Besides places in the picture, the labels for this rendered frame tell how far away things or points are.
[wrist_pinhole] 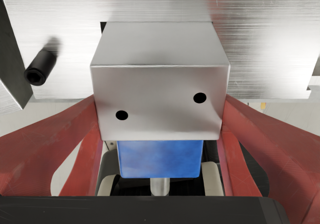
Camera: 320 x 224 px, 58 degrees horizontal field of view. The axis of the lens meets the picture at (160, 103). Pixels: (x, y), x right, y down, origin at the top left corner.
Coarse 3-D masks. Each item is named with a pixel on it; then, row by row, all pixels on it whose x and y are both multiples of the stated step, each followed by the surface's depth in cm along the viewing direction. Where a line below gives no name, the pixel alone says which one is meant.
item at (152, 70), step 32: (128, 32) 12; (160, 32) 12; (192, 32) 12; (96, 64) 10; (128, 64) 10; (160, 64) 10; (192, 64) 10; (224, 64) 10; (96, 96) 11; (128, 96) 11; (160, 96) 11; (192, 96) 11; (224, 96) 11; (128, 128) 12; (160, 128) 12; (192, 128) 12; (128, 160) 15; (160, 160) 15; (192, 160) 15; (160, 192) 17
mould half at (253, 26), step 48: (48, 0) 13; (96, 0) 13; (144, 0) 13; (192, 0) 13; (240, 0) 13; (288, 0) 13; (48, 48) 14; (240, 48) 14; (288, 48) 14; (48, 96) 16; (240, 96) 16; (288, 96) 16
